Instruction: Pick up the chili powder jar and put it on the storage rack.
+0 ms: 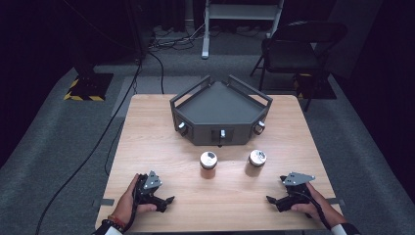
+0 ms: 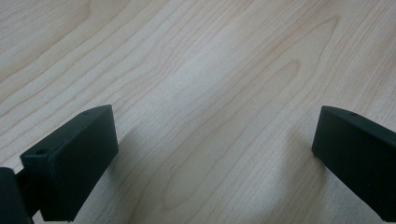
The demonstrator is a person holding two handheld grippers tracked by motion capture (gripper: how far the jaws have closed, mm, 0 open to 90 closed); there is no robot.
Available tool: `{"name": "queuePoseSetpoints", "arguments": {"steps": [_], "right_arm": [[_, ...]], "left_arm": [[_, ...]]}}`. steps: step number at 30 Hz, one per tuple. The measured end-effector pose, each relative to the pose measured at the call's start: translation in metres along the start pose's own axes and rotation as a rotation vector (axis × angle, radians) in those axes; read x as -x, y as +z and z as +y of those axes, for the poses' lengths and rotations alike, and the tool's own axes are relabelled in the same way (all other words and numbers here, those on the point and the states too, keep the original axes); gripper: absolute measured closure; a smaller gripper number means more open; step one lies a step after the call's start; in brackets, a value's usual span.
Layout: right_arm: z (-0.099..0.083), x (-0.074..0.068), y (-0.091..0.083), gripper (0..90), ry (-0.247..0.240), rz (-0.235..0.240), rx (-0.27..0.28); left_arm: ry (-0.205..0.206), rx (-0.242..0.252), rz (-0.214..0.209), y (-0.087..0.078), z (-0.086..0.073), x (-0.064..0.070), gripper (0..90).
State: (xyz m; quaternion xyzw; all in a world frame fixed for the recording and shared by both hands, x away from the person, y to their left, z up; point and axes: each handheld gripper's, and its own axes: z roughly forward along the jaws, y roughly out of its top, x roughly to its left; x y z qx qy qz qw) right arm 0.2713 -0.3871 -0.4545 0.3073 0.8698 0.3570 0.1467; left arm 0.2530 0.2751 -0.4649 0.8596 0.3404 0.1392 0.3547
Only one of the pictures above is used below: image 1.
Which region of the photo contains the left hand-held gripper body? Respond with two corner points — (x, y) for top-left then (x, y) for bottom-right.
(134, 170), (167, 211)

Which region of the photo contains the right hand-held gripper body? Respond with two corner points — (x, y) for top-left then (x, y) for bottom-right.
(279, 171), (316, 206)

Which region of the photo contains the person's left hand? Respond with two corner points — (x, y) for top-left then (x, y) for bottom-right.
(111, 173), (158, 226)

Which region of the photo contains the person's right hand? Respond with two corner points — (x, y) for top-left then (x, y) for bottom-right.
(290, 181), (344, 227)

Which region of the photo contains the brown jar with silver lid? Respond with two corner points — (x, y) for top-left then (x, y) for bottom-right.
(199, 151), (219, 180)
(245, 149), (268, 178)

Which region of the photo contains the black base with yellow stripes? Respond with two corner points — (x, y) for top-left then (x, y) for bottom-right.
(63, 65), (115, 102)
(293, 72), (338, 101)

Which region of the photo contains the grey corner shelf rack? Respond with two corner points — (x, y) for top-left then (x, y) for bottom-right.
(169, 74), (274, 147)

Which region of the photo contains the black folding chair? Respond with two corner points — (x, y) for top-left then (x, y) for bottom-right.
(250, 21), (348, 113)

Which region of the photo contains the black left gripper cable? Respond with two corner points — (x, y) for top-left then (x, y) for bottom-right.
(123, 182), (140, 232)

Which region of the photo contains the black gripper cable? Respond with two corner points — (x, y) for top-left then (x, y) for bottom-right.
(292, 190), (332, 230)
(123, 182), (140, 232)

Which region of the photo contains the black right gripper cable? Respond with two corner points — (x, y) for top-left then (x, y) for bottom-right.
(292, 190), (332, 230)

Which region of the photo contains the red beaded bracelet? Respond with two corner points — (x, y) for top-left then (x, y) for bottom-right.
(107, 213), (127, 229)

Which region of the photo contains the thin black floor cable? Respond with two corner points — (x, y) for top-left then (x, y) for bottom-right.
(104, 119), (126, 177)

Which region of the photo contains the long black floor cable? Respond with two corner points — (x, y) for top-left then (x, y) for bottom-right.
(34, 60), (144, 235)

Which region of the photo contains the bundle of floor cables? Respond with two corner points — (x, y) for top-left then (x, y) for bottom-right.
(148, 23), (211, 52)

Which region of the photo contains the white metal stand frame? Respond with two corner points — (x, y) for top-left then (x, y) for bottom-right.
(201, 0), (285, 60)

